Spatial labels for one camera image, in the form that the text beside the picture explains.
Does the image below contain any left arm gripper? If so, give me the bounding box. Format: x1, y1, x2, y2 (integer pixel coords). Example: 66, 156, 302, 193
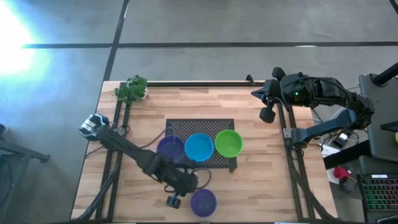
165, 157, 200, 209

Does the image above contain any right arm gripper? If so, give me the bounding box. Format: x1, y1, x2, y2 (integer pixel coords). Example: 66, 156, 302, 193
251, 67, 286, 124

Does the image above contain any purple plastic mini bowl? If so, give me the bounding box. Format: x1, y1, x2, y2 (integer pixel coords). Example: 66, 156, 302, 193
156, 134, 186, 164
190, 189, 218, 218

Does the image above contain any blue plastic mini bowl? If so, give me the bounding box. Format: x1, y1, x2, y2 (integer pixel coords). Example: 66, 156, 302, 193
184, 133, 215, 163

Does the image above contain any green plastic mini bowl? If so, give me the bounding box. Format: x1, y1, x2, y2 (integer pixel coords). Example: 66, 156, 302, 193
214, 129, 244, 159

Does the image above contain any black perforated metal rack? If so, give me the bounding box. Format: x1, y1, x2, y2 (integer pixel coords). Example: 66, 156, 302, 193
162, 118, 238, 174

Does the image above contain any white paper sheet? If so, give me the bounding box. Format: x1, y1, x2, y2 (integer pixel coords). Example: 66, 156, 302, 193
322, 144, 341, 158

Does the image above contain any black diagonal bar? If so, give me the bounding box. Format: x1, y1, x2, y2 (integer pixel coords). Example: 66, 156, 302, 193
323, 139, 373, 170

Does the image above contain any green plant in white pot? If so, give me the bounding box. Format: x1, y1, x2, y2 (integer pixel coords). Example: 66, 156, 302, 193
114, 75, 149, 105

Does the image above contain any small red object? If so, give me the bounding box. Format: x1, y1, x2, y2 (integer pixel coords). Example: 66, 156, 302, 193
333, 166, 351, 180

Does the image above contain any dark grey flat panel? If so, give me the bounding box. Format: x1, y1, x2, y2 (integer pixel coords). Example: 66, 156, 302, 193
359, 73, 398, 162

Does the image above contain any black round pole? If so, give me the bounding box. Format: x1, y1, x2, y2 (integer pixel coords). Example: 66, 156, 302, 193
372, 62, 398, 86

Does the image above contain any black metal stand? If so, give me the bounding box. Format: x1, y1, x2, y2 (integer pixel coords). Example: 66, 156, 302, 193
0, 123, 51, 224

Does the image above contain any backlit laptop keyboard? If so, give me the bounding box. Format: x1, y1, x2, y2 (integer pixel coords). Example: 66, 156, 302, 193
356, 173, 398, 223

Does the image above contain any black looped cable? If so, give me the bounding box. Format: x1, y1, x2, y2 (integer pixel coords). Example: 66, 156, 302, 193
195, 167, 213, 191
138, 128, 167, 149

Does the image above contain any black aluminium frame rail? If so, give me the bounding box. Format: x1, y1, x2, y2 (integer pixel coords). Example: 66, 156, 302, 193
277, 81, 332, 222
76, 81, 131, 222

